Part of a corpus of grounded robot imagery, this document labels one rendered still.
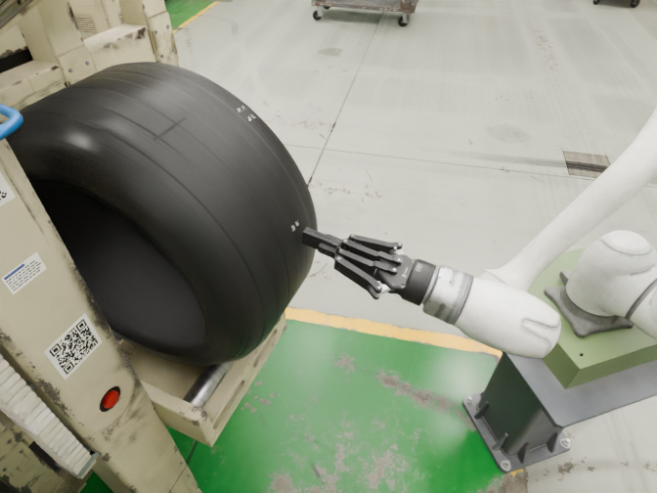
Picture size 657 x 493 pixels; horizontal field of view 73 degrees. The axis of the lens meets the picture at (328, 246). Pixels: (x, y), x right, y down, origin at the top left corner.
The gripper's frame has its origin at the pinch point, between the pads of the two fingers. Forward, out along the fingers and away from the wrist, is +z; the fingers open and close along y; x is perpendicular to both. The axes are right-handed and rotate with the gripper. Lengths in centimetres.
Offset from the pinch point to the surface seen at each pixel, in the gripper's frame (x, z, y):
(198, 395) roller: 35.0, 14.2, 21.5
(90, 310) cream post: 3.0, 25.3, 28.7
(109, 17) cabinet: 132, 356, -299
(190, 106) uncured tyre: -18.6, 25.0, 1.1
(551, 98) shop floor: 116, -72, -387
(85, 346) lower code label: 7.8, 24.6, 32.1
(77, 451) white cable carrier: 26, 23, 42
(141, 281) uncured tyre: 36, 45, 3
